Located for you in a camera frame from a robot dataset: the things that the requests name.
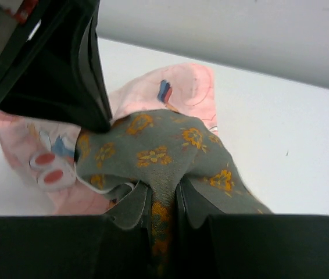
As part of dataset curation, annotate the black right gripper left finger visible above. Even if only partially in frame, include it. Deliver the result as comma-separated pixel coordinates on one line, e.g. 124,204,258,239
0,183,150,278

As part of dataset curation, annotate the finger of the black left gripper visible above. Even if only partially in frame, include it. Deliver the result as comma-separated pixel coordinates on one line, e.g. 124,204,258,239
0,1,112,133

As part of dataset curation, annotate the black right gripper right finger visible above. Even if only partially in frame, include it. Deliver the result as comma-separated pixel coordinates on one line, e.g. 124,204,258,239
176,178,329,279

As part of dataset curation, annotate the pink bunny print pillowcase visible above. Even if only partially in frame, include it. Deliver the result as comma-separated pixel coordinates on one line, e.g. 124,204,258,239
0,63,217,215

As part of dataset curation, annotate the grey pillow with orange flowers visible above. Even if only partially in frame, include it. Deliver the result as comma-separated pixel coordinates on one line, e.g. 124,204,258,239
76,109,269,278

